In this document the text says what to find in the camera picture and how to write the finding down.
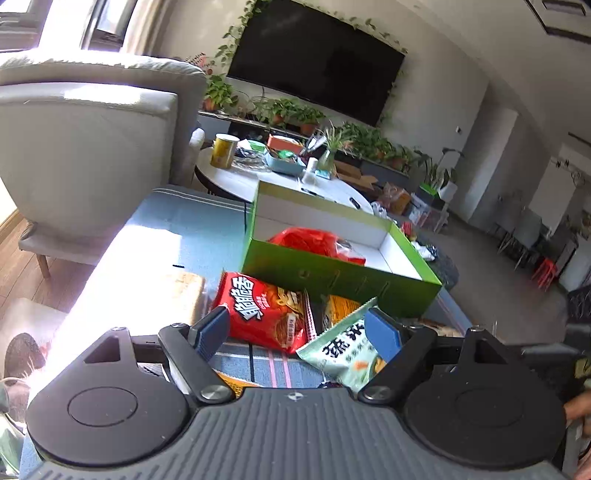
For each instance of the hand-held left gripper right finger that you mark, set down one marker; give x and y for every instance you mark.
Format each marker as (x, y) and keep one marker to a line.
(381, 334)

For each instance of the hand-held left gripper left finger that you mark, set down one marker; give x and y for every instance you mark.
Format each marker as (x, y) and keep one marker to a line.
(213, 330)

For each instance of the green white snack packet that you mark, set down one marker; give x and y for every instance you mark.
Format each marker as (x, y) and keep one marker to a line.
(341, 355)

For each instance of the yellow orange snack packet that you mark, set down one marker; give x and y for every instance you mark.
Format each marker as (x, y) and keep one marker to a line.
(339, 308)

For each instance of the red chips snack packet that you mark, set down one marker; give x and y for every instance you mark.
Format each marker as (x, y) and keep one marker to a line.
(258, 309)

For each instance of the green cardboard box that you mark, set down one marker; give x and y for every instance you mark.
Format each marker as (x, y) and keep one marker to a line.
(323, 281)

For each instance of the red plastic bag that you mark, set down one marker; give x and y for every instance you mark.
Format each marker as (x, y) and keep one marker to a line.
(314, 242)

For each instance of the round white table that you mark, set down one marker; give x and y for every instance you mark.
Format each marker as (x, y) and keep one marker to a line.
(240, 177)

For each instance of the open cardboard box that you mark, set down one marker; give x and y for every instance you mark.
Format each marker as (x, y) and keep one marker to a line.
(358, 175)

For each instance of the tall plant in white pot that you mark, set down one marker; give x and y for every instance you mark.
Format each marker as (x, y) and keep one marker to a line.
(443, 177)

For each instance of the red plastic stool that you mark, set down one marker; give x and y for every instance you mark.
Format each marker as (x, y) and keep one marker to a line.
(545, 274)

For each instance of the grey dining chair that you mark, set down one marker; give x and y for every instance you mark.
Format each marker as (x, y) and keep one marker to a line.
(526, 230)

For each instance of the yellow can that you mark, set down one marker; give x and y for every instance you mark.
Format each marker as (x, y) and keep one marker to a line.
(224, 151)

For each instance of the small white bottle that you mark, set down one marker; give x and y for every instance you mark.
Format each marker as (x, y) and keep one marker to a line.
(312, 165)

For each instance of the row of green potted plants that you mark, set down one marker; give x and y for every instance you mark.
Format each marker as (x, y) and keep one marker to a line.
(378, 145)

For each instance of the spider plant in glass vase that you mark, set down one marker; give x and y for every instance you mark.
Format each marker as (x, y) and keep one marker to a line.
(330, 143)

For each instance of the orange storage box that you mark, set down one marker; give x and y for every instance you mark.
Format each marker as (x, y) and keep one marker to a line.
(284, 142)

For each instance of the low tv cabinet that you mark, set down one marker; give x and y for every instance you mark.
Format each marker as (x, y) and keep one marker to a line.
(231, 122)

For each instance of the grey armchair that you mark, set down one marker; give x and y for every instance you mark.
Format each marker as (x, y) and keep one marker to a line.
(92, 138)

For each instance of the bushy green potted plant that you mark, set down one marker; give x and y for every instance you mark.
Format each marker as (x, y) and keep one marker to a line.
(291, 113)

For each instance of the potted plant with red flowers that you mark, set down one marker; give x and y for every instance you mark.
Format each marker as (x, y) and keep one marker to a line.
(219, 92)

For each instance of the black wall television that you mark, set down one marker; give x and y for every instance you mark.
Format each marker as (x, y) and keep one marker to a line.
(318, 60)

